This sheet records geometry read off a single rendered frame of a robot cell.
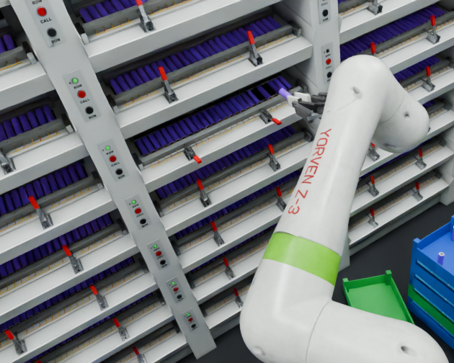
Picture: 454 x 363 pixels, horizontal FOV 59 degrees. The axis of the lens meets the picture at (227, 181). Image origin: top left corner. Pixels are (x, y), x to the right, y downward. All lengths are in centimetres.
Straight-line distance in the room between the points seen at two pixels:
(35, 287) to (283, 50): 99
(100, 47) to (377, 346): 82
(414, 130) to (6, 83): 84
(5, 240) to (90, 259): 24
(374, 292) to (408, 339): 132
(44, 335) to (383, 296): 130
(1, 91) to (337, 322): 80
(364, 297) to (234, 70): 113
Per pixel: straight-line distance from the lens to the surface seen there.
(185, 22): 104
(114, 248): 128
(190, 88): 112
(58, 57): 99
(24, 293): 133
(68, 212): 118
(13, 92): 101
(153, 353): 170
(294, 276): 59
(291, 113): 129
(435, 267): 153
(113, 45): 101
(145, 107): 109
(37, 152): 109
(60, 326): 145
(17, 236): 120
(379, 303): 184
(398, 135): 80
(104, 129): 105
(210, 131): 121
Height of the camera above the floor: 152
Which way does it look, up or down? 37 degrees down
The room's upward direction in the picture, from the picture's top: 16 degrees counter-clockwise
